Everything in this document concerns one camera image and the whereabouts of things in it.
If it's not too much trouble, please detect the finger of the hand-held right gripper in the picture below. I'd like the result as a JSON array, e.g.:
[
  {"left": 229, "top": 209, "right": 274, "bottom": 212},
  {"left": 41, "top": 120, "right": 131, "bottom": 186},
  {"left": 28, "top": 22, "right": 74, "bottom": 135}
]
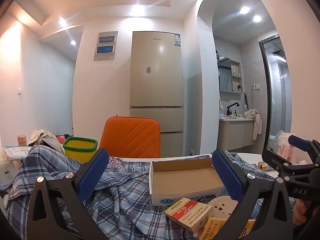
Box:
[
  {"left": 262, "top": 149, "right": 299, "bottom": 180},
  {"left": 287, "top": 134, "right": 320, "bottom": 164}
]

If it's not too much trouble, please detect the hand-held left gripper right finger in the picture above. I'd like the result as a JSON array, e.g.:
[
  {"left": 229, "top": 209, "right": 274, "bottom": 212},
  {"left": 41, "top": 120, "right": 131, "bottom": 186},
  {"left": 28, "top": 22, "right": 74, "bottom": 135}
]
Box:
[{"left": 211, "top": 149, "right": 294, "bottom": 240}]

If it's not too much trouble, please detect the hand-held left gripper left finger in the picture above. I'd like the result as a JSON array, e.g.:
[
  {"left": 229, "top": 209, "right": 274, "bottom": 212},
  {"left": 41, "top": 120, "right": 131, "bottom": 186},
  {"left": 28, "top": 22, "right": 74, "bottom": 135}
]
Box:
[{"left": 26, "top": 148, "right": 110, "bottom": 240}]

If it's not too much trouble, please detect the beige round perforated disc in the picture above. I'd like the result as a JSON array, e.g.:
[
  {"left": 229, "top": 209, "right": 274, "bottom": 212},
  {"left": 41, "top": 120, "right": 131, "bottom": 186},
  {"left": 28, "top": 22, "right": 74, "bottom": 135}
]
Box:
[{"left": 206, "top": 195, "right": 239, "bottom": 219}]

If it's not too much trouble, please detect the cardboard box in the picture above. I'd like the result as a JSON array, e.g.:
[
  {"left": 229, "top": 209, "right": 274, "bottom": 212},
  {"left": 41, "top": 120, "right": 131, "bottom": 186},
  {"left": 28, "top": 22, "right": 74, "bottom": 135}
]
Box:
[{"left": 149, "top": 158, "right": 225, "bottom": 206}]

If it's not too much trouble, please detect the yellow cigarette pack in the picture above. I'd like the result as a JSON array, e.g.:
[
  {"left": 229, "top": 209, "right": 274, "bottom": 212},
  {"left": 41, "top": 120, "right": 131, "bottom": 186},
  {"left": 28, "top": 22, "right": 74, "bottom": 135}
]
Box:
[{"left": 197, "top": 217, "right": 257, "bottom": 240}]

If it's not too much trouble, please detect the red and gold cigarette pack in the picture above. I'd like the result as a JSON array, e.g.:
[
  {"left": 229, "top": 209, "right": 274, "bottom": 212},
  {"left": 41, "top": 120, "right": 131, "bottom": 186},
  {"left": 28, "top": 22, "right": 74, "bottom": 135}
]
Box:
[{"left": 164, "top": 197, "right": 213, "bottom": 233}]

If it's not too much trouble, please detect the person's right hand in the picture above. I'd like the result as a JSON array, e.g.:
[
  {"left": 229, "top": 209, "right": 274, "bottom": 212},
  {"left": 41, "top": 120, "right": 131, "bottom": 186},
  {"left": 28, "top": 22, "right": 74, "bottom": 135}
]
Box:
[{"left": 292, "top": 199, "right": 320, "bottom": 227}]

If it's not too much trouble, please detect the gold foil pack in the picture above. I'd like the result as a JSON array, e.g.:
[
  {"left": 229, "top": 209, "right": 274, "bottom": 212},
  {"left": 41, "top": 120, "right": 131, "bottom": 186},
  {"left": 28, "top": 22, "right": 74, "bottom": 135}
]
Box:
[{"left": 257, "top": 161, "right": 272, "bottom": 172}]

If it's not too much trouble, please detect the yellow bin with green rim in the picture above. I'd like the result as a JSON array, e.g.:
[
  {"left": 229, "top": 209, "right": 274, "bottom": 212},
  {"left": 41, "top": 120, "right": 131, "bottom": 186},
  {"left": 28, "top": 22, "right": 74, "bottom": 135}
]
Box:
[{"left": 62, "top": 137, "right": 98, "bottom": 160}]

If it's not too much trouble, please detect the beige vanity cabinet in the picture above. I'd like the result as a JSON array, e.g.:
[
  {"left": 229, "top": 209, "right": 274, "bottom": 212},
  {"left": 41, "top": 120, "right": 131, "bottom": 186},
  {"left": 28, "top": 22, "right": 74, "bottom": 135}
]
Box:
[{"left": 218, "top": 117, "right": 255, "bottom": 151}]

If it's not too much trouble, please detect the blue plaid cloth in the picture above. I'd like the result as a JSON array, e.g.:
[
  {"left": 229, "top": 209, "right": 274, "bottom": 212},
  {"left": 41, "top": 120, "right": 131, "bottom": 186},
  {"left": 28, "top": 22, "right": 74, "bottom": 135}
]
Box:
[{"left": 6, "top": 145, "right": 295, "bottom": 240}]

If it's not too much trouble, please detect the pink towel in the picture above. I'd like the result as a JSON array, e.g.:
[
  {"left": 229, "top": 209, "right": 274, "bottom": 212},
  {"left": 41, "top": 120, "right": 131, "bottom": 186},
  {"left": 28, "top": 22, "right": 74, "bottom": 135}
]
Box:
[{"left": 244, "top": 109, "right": 262, "bottom": 140}]

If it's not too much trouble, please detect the orange padded chair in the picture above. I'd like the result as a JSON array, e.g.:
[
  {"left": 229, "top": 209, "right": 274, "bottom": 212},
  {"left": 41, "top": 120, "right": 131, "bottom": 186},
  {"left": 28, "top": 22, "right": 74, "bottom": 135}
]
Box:
[{"left": 99, "top": 116, "right": 161, "bottom": 158}]

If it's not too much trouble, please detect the pile of light clothes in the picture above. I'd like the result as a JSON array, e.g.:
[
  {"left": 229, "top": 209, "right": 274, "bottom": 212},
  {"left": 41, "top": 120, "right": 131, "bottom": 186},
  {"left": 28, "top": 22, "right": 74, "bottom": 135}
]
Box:
[{"left": 27, "top": 129, "right": 66, "bottom": 153}]

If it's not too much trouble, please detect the black faucet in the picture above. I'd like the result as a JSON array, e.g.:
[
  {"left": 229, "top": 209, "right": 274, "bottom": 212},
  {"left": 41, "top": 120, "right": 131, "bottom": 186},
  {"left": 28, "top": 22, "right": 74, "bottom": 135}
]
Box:
[{"left": 227, "top": 102, "right": 240, "bottom": 115}]

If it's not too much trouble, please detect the white printed box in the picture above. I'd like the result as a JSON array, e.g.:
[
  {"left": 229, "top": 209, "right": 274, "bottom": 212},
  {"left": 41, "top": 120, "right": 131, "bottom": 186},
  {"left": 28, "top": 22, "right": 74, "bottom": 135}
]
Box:
[{"left": 4, "top": 145, "right": 32, "bottom": 161}]

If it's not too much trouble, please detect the bathroom mirror cabinet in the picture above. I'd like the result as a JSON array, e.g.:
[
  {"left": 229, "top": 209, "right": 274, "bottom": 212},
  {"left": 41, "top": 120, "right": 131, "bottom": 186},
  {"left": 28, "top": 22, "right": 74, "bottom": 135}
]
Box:
[{"left": 219, "top": 57, "right": 243, "bottom": 93}]

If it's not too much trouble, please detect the beige refrigerator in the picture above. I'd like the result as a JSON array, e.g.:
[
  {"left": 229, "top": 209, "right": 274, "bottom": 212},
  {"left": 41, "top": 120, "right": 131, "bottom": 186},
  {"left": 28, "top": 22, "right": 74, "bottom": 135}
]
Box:
[{"left": 129, "top": 31, "right": 185, "bottom": 158}]

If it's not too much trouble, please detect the black door frame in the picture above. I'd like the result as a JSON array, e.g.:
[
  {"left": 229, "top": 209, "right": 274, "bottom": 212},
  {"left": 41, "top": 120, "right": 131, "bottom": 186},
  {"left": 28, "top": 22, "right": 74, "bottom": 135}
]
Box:
[{"left": 259, "top": 34, "right": 288, "bottom": 153}]

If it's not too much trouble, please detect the grey wall panel cover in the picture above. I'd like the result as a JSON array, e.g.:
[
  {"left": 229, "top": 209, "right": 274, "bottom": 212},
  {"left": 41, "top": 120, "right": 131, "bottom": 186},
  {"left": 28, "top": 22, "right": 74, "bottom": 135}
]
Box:
[{"left": 94, "top": 31, "right": 118, "bottom": 61}]

